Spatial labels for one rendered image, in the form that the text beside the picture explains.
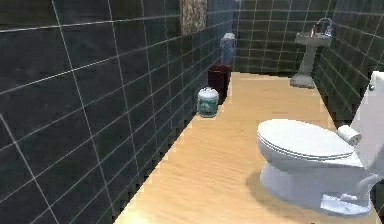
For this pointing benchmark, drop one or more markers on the dark red trash can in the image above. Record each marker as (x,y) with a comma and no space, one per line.
(218,80)

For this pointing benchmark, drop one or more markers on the chrome sink faucet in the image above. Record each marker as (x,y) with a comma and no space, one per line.
(322,24)

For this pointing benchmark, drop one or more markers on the green white lidded trash can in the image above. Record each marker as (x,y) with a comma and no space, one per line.
(207,102)

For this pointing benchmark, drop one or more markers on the grey pedestal sink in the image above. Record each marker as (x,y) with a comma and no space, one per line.
(309,53)

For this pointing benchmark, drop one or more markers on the red bottle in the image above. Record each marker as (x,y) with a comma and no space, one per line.
(313,31)

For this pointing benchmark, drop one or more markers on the blue hanging towel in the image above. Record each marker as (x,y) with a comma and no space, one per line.
(227,49)

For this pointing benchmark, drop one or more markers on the white toilet paper roll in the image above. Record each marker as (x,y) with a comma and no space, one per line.
(349,134)

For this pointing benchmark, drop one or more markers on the mottled framed wall picture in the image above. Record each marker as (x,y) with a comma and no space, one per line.
(193,16)

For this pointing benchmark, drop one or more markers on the blue soap dispenser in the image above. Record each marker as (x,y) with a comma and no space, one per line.
(329,30)

